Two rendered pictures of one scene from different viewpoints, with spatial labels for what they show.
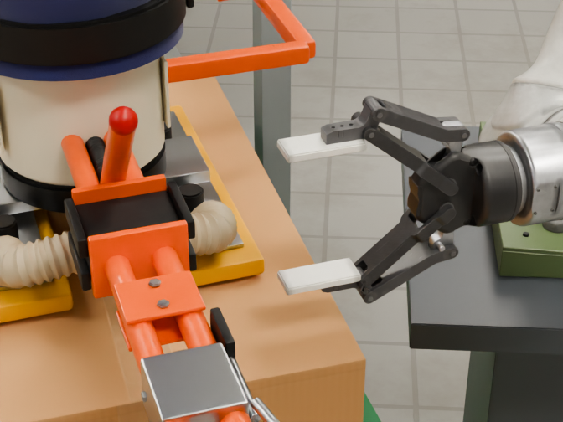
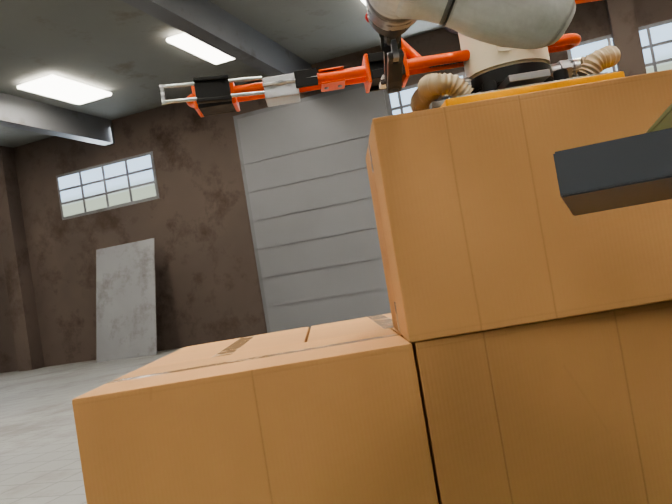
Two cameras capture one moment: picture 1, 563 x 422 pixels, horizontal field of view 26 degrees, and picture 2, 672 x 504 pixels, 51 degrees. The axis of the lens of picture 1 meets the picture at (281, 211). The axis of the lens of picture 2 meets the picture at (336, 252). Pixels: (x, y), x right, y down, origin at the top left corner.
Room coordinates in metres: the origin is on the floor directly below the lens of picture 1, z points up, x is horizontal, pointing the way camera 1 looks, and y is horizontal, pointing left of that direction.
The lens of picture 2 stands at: (1.11, -1.28, 0.67)
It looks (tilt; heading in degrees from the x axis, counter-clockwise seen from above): 2 degrees up; 106
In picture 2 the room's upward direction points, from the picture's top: 9 degrees counter-clockwise
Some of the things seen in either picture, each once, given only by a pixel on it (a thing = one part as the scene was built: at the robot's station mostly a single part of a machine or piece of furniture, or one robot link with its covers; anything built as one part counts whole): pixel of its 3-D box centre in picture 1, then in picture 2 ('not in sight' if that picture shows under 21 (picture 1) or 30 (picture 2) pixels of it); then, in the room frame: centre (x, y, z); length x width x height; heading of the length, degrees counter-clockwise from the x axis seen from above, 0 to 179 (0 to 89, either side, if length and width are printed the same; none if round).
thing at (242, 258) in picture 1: (174, 176); (526, 89); (1.13, 0.12, 0.98); 0.34 x 0.10 x 0.05; 18
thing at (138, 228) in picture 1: (130, 234); (384, 70); (0.86, 0.13, 1.08); 0.10 x 0.08 x 0.06; 108
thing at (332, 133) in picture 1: (352, 120); not in sight; (0.90, -0.06, 1.17); 0.05 x 0.01 x 0.03; 108
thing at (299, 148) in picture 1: (322, 145); not in sight; (0.89, -0.03, 1.15); 0.07 x 0.03 x 0.01; 108
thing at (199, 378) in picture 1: (193, 403); (281, 90); (0.65, 0.06, 1.07); 0.07 x 0.07 x 0.04; 18
